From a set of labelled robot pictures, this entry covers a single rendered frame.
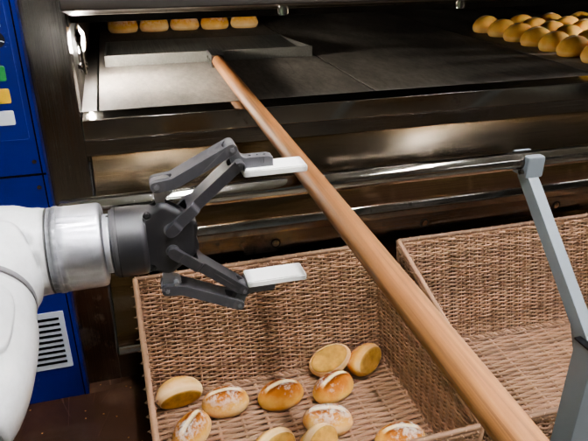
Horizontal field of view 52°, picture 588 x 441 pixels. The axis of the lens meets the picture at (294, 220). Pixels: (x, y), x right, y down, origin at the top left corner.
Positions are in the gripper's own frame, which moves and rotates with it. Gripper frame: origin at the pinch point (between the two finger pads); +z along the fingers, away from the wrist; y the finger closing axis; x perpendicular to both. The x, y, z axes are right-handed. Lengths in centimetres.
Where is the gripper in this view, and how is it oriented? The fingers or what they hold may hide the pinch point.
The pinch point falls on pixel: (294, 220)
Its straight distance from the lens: 69.1
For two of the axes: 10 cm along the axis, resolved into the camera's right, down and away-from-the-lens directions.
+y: 0.0, 9.0, 4.4
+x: 2.7, 4.2, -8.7
